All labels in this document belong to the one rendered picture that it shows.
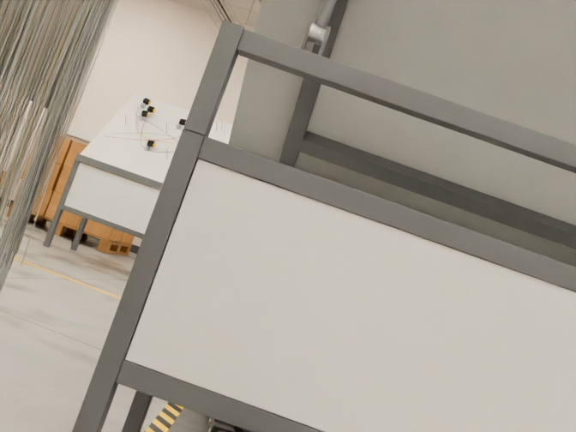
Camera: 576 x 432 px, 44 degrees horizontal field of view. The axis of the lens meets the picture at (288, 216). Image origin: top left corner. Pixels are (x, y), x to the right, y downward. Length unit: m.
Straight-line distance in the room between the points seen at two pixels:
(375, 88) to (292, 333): 0.44
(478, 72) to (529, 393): 0.70
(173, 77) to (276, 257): 8.49
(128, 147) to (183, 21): 3.51
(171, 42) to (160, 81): 0.54
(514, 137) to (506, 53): 0.36
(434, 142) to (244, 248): 0.66
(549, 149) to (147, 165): 5.42
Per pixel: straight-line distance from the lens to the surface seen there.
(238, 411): 1.22
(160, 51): 9.78
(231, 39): 1.25
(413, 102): 1.24
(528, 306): 1.26
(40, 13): 1.46
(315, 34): 1.26
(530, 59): 1.60
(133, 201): 6.33
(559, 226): 1.81
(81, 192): 6.52
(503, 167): 1.74
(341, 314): 1.20
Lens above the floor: 0.66
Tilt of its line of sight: 3 degrees up
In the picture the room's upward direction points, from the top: 20 degrees clockwise
